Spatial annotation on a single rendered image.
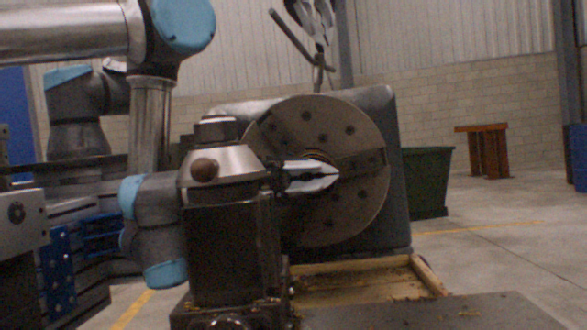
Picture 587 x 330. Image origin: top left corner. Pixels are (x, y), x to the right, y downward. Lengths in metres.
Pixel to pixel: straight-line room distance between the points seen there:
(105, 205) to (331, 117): 0.59
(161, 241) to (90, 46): 0.32
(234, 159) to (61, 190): 0.92
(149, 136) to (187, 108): 10.36
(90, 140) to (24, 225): 0.49
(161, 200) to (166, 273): 0.12
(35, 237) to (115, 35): 0.33
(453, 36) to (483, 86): 1.34
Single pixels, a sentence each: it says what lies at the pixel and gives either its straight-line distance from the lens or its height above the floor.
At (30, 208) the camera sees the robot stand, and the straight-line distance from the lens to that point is 0.83.
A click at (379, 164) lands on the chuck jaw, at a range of 0.93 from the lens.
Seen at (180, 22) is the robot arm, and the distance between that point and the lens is 0.81.
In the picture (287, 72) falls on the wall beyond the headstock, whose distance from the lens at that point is 11.15.
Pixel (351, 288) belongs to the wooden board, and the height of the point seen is 0.89.
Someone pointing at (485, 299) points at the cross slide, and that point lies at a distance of 0.53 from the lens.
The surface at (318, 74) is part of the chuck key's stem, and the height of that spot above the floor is 1.28.
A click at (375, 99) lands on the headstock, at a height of 1.22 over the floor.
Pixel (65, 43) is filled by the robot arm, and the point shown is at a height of 1.33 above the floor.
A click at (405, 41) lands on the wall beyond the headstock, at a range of 11.59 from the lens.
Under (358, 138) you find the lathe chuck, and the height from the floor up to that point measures 1.13.
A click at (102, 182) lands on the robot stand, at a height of 1.10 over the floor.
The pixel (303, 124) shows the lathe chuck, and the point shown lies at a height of 1.18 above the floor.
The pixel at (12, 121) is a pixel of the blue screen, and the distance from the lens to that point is 6.28.
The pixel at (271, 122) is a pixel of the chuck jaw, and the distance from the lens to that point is 0.92.
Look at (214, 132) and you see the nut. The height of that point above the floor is 1.16.
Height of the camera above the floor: 1.15
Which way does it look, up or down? 3 degrees down
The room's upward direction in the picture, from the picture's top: 7 degrees counter-clockwise
